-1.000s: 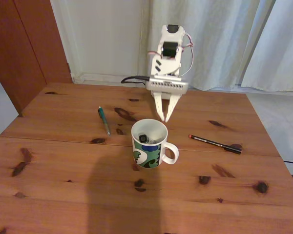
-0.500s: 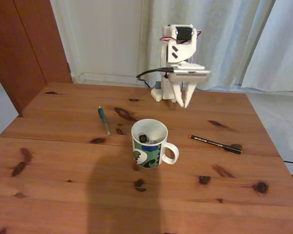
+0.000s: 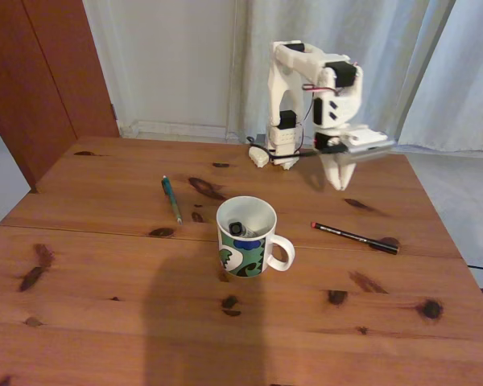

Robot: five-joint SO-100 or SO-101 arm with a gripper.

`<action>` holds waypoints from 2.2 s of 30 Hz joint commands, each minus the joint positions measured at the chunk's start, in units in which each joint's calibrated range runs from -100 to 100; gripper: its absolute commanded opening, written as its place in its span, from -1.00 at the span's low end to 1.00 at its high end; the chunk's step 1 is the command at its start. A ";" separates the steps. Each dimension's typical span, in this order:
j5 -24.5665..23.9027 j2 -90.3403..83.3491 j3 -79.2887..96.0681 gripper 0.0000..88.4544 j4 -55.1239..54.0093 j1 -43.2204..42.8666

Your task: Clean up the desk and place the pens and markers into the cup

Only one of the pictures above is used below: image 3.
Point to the white mug green blue pattern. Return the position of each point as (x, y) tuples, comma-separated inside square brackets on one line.
[(245, 257)]

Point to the white marker black cap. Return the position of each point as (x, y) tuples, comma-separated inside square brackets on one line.
[(237, 228)]

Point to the beige curtain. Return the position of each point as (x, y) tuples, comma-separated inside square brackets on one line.
[(386, 40), (459, 80)]

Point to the silver camera box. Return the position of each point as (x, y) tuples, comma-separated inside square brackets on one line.
[(366, 150)]

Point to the black pen red end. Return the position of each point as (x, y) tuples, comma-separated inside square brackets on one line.
[(354, 237)]

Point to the brown wooden door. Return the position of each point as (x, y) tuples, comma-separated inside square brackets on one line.
[(32, 80)]

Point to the green pen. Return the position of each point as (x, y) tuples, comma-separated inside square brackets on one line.
[(173, 201)]

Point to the white table clamp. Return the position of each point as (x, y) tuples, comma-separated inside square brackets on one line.
[(258, 157)]

